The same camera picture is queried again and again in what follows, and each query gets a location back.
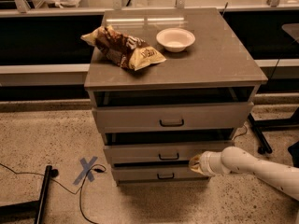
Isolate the black stand leg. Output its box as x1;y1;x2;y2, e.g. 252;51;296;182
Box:
248;110;299;154
0;165;58;224

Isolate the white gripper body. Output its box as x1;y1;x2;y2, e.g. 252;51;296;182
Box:
198;151;231;176

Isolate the grey bottom drawer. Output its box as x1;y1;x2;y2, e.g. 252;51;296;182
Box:
111;166;206;183

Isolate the black stand leg right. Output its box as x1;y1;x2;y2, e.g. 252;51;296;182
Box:
248;110;299;154

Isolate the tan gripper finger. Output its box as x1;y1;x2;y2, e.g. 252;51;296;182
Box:
189;155;203;174

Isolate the thin cable beside cabinet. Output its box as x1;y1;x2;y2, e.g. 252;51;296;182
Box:
233;123;249;141

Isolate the white bowl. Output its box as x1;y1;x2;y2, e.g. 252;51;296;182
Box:
156;28;195;52

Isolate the grey drawer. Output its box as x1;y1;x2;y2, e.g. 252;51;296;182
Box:
111;166;206;183
104;141;235;165
93;102;253;133

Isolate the black stand leg left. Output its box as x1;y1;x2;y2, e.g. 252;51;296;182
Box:
0;165;58;224

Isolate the grey top drawer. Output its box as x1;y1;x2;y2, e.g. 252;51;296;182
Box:
93;102;253;133

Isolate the black floor cable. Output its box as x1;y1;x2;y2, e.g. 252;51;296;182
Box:
0;161;107;224

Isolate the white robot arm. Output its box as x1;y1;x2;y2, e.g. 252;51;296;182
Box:
189;147;299;200

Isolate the blue tape cross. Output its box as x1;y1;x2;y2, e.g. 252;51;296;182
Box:
73;156;97;185

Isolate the grey drawer cabinet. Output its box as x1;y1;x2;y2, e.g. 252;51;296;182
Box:
84;7;269;187

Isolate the brown yellow chip bag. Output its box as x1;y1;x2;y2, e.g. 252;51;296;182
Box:
81;25;166;71

